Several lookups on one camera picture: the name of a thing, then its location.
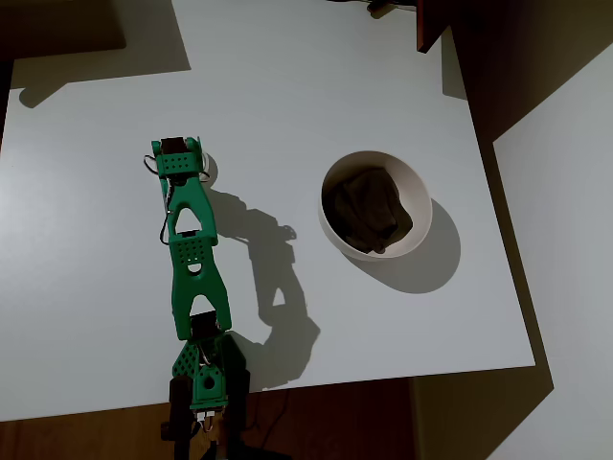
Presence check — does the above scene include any reddish brown wooden furniture panel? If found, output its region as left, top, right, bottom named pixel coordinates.
left=415, top=0, right=456, bottom=55

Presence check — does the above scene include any dark crumpled cloth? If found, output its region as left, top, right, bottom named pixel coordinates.
left=322, top=166, right=415, bottom=256

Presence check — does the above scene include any dark furniture block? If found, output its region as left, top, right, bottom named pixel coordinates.
left=0, top=0, right=127, bottom=61

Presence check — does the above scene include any beige round bowl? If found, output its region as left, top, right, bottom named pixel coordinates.
left=318, top=150, right=434, bottom=261

